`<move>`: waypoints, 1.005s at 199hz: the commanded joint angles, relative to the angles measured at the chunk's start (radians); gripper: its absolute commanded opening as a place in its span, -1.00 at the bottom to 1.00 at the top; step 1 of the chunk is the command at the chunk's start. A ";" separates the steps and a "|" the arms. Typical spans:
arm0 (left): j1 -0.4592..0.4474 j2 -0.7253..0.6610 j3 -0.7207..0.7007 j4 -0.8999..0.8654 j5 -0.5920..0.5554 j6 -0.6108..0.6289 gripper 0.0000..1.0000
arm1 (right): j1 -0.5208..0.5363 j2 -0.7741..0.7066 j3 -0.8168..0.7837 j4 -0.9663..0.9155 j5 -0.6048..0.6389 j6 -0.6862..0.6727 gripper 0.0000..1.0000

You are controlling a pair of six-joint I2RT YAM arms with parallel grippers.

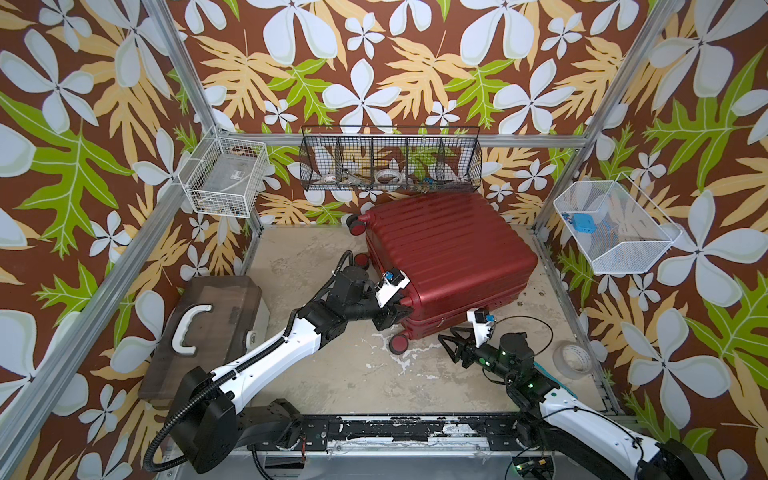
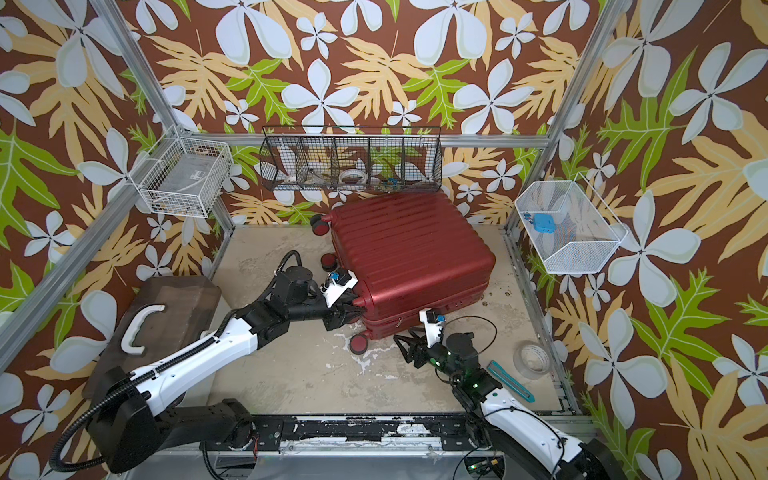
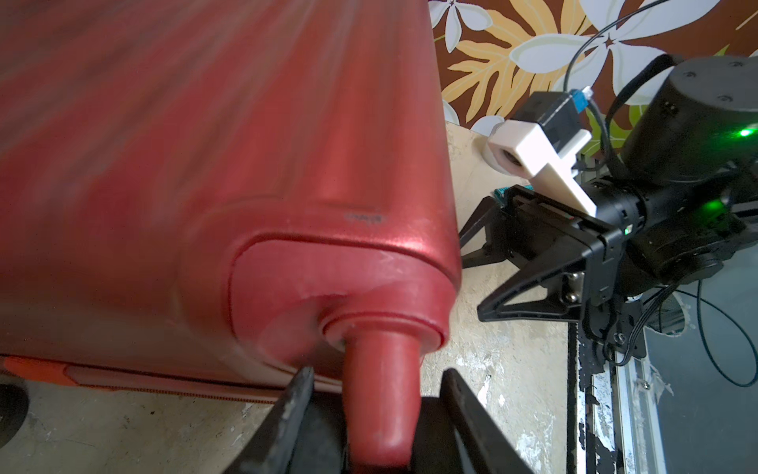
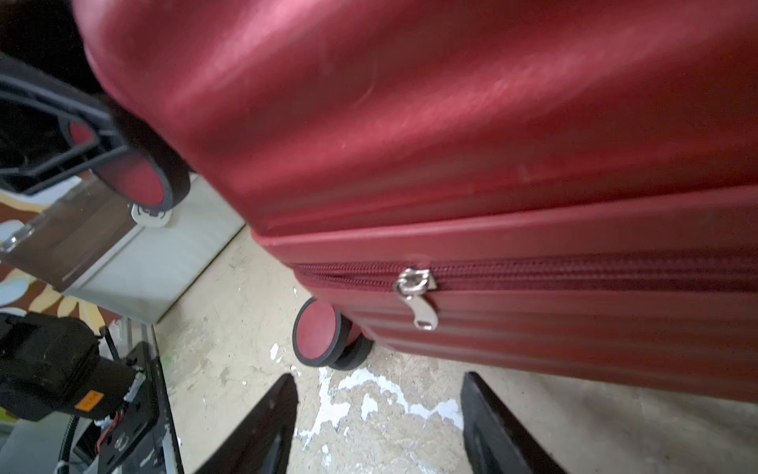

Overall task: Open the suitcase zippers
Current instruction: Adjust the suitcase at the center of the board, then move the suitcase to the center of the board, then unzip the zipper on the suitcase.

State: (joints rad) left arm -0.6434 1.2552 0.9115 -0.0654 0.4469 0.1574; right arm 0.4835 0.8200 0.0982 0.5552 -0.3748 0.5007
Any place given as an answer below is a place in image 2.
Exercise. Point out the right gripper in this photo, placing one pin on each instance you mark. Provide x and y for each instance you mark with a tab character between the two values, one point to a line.
416	345

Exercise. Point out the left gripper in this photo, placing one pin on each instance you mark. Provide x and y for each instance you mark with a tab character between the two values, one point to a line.
340	315

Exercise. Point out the red hard-shell suitcase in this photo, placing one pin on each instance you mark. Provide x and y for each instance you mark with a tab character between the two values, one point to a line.
410	252

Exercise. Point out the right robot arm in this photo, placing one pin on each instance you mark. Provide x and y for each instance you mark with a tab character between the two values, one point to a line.
499	422

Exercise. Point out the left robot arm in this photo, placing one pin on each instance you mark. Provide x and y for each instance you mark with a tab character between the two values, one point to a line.
137	414

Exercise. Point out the teal flat tool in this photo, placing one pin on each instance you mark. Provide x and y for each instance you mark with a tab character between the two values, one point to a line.
509	382

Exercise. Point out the white tape roll in basket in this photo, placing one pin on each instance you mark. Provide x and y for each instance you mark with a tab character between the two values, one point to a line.
353	178

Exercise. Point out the brown plastic storage box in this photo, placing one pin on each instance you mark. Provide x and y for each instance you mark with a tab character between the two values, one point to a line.
167	314

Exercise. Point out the blue object in basket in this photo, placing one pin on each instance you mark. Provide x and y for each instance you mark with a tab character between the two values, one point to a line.
544	223

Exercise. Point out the white mesh basket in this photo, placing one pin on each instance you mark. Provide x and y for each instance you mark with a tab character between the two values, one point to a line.
588	231

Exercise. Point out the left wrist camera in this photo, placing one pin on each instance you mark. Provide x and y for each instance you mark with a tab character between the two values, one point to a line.
337	284

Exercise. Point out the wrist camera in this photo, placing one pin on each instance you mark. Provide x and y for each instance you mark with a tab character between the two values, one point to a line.
337	284
433	323

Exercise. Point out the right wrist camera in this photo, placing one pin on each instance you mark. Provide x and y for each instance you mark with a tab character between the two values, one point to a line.
433	323

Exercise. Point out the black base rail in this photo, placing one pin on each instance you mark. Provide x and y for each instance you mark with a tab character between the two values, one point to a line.
441	432

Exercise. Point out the black wire basket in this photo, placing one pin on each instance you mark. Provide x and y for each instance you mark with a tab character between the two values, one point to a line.
396	158

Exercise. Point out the white wire basket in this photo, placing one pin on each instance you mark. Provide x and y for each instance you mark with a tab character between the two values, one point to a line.
182	175

